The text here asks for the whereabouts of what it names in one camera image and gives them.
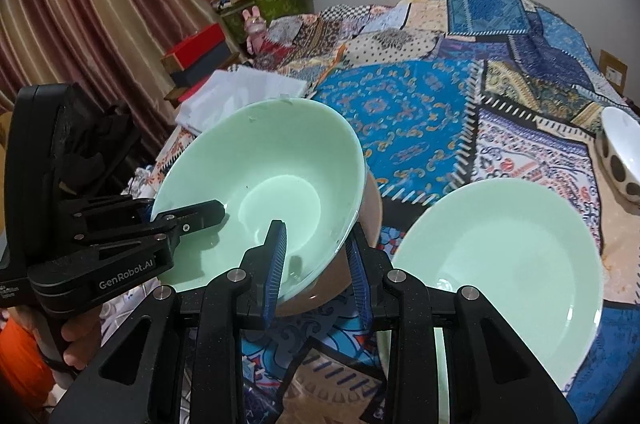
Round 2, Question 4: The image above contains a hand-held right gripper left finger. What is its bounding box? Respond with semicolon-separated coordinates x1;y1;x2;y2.
52;219;288;424

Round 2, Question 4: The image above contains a cardboard box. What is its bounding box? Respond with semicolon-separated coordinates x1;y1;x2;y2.
597;49;628;92

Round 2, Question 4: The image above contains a green plate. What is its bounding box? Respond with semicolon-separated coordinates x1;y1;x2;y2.
390;178;605;424

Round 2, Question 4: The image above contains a white folded cloth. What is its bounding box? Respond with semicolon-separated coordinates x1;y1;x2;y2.
175;65;307;140

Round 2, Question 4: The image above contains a brown bowl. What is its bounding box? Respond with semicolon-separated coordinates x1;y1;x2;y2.
275;169;383;317

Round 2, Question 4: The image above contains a dark grey box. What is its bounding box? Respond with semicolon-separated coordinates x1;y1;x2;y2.
170;41;241;87

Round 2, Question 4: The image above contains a green bowl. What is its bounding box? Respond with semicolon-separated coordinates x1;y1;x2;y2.
150;98;367;305

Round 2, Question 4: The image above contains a red box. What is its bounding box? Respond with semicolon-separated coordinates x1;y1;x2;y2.
161;23;227;72

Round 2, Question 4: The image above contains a pink bunny toy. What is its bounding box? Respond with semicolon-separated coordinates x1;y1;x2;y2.
242;6;268;52

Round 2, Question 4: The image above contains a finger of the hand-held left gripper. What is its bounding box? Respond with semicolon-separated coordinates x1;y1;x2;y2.
152;199;226;239
75;198;157;228

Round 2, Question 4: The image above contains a green patterned box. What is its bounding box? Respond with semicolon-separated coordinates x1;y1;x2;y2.
220;0;306;37

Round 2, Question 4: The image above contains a patchwork blanket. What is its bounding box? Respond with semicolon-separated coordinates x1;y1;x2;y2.
100;0;640;424

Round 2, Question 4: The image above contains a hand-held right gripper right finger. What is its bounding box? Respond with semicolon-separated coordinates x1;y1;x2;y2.
345;224;571;424

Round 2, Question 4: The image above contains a person's left hand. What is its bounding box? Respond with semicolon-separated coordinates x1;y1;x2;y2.
60;304;104;372

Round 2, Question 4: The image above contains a striped curtain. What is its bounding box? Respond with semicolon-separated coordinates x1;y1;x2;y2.
0;0;226;165

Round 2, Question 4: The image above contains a white spotted bowl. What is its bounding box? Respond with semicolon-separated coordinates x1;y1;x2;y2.
595;106;640;204

